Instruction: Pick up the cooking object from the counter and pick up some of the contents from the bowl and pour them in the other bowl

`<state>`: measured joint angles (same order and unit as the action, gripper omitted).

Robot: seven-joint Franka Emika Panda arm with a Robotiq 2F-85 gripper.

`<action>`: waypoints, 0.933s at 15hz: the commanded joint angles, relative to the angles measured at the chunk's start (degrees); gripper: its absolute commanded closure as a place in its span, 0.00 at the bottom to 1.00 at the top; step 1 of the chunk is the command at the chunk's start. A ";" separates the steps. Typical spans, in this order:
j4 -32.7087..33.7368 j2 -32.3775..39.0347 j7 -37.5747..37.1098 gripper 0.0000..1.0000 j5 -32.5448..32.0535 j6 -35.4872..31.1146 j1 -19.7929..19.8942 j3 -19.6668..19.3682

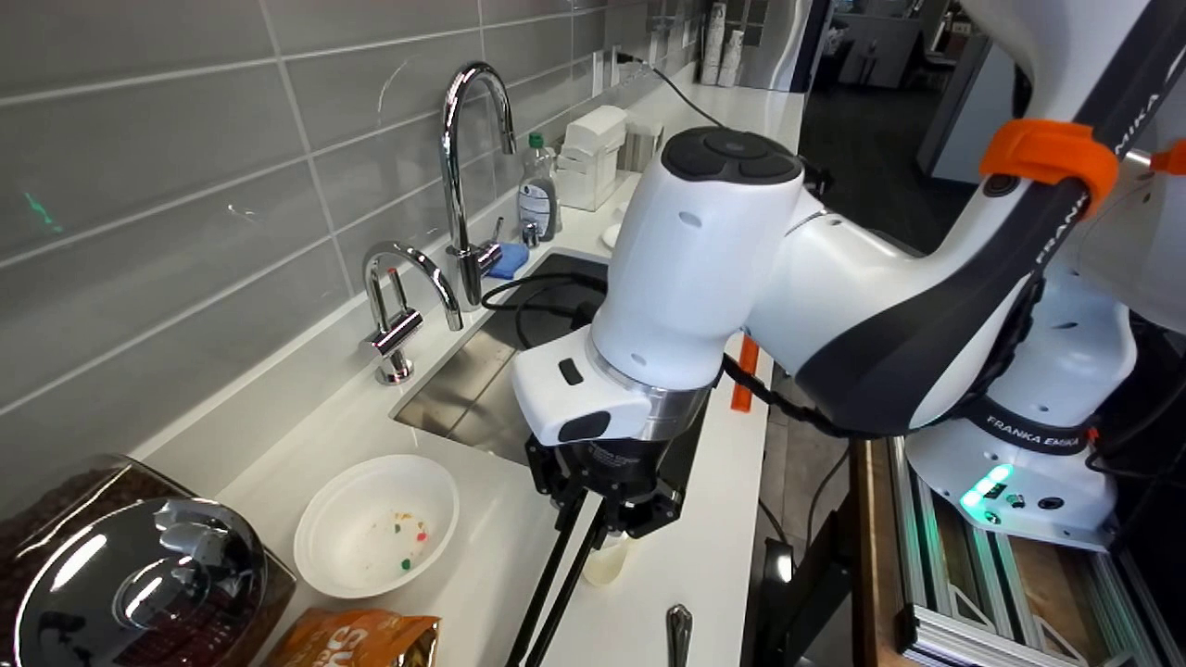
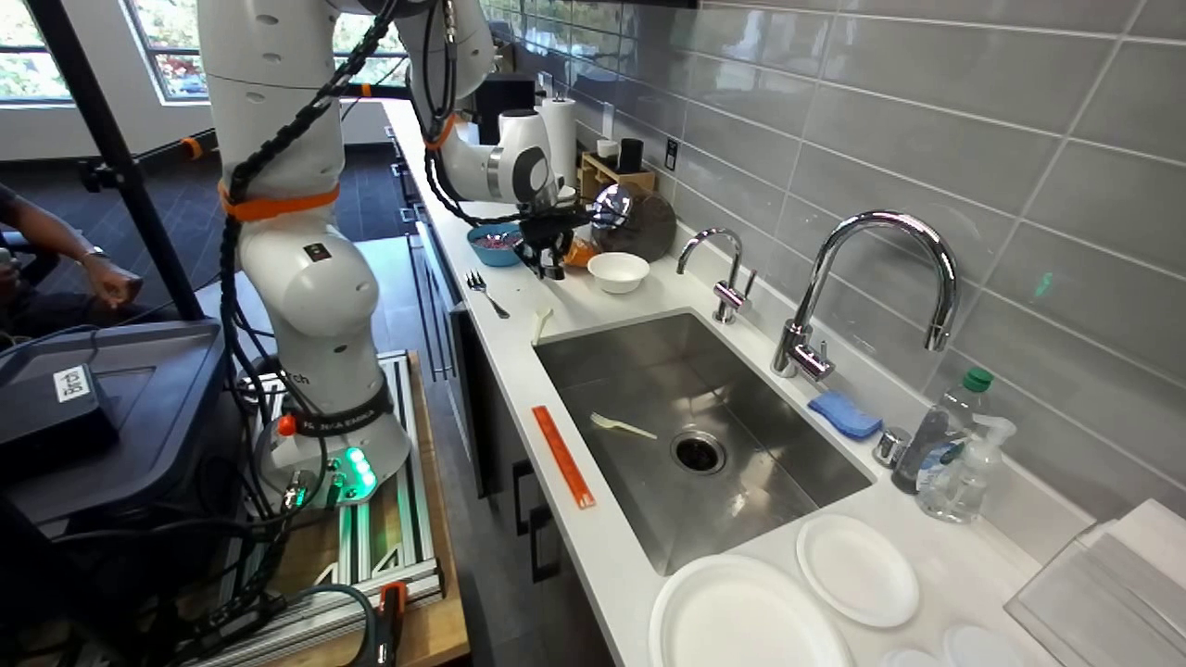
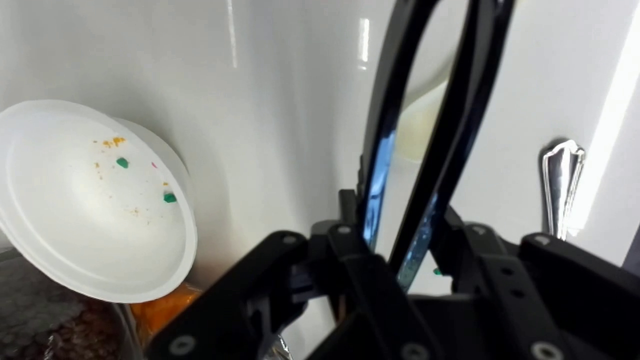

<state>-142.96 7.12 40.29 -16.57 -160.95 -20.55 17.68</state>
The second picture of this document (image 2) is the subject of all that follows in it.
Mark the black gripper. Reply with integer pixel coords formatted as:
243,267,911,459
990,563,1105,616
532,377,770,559
512,196,600,282

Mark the operator forearm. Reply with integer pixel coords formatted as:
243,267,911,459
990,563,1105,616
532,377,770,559
0,182,106,272

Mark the white bowl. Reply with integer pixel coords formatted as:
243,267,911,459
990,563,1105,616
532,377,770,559
582,248,657,302

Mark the dark under-counter cabinet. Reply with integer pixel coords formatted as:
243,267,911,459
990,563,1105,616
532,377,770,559
395,123,622,667

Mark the operator hand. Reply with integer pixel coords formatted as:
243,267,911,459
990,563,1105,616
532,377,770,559
77,253,148,314

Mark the metal spoon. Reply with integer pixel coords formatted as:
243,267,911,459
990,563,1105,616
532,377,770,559
465,272,512,323

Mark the wooden box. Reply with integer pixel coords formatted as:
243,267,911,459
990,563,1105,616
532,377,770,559
575,157,659,208

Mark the dark cooker with glass lid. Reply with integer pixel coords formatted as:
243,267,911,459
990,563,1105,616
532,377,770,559
589,182,682,267

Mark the paper towel roll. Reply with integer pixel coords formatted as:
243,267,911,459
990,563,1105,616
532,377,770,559
534,92,582,202

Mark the stainless steel sink basin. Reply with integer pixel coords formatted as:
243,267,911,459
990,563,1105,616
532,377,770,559
532,308,875,579

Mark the small white plastic spoon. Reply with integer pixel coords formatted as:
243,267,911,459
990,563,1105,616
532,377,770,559
587,409,659,445

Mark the small chrome faucet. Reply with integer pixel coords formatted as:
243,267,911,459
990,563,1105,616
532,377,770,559
676,224,762,328

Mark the orange strip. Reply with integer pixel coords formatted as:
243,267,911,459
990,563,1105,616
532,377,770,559
532,406,598,517

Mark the tall chrome gooseneck faucet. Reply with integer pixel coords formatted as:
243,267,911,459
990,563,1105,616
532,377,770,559
770,203,963,385

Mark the blue sponge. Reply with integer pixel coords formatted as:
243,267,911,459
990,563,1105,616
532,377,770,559
806,391,886,445

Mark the wooden robot platform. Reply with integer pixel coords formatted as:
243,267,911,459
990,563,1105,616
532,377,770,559
262,358,475,667

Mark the large white plate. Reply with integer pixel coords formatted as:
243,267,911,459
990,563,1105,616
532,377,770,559
644,551,855,667

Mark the dark plastic bin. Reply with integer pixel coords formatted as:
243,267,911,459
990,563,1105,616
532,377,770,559
0,314,246,534

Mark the bright window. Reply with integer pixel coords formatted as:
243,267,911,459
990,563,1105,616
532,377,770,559
124,0,214,103
0,0,71,103

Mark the bottle with green cap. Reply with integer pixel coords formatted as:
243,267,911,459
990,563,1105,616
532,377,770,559
890,365,1001,497

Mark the small white plate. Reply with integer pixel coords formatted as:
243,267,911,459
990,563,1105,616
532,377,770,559
795,512,923,634

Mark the black stand pole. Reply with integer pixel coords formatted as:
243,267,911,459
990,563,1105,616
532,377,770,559
23,0,207,323

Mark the clear plastic bottle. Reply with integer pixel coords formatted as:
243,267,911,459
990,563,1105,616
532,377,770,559
915,412,1020,530

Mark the white QR code label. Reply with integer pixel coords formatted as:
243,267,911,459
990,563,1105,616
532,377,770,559
49,365,96,409

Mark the small white disc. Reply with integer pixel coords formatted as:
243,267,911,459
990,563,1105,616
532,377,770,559
868,643,949,667

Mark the orange cable strap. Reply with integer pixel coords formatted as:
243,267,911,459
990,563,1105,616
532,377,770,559
219,182,345,230
424,117,460,159

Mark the aluminium extrusion frame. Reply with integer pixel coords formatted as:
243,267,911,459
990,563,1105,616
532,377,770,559
228,349,445,623

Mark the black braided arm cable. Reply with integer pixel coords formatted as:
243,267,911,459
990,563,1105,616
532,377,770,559
214,0,523,412

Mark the black floor cable bundle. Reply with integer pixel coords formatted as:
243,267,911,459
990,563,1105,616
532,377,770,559
159,466,381,667

